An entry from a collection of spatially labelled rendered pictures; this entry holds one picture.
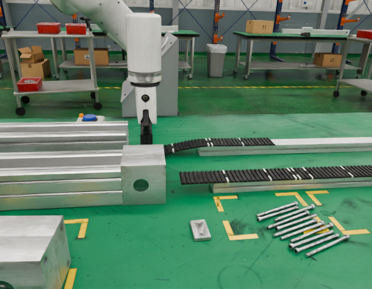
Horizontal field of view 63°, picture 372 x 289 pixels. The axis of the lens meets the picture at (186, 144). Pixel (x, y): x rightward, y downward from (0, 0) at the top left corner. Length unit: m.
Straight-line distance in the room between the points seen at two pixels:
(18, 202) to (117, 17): 0.49
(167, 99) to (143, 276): 0.77
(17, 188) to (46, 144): 0.19
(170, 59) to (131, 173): 0.60
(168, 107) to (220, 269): 0.76
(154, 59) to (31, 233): 0.47
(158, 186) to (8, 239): 0.29
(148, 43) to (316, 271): 0.57
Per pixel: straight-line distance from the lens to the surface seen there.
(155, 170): 0.61
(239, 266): 0.54
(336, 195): 0.78
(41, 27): 3.82
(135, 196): 0.64
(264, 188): 0.73
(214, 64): 5.77
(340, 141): 1.02
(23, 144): 0.85
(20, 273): 0.46
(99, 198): 0.65
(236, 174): 0.71
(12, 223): 0.51
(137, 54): 0.74
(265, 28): 6.09
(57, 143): 0.83
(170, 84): 1.14
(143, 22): 0.73
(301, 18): 9.36
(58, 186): 0.65
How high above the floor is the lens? 1.16
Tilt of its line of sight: 24 degrees down
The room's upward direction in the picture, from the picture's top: 2 degrees clockwise
